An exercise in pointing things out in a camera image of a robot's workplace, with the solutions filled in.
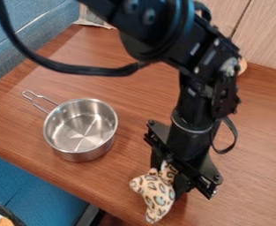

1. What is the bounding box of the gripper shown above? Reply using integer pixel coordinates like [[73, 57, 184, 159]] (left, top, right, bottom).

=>
[[143, 118, 225, 200]]

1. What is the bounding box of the spotted plush toy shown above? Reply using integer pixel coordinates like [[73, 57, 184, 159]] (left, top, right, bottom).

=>
[[128, 160, 181, 224]]

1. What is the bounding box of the tan toy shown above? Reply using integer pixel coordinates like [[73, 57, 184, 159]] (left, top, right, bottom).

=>
[[236, 56, 250, 76]]

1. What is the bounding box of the silver pot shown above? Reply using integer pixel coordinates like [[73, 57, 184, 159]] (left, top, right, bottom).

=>
[[20, 89, 120, 163]]

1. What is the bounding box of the black cable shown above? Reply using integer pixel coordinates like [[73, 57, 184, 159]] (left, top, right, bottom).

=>
[[0, 0, 150, 78]]

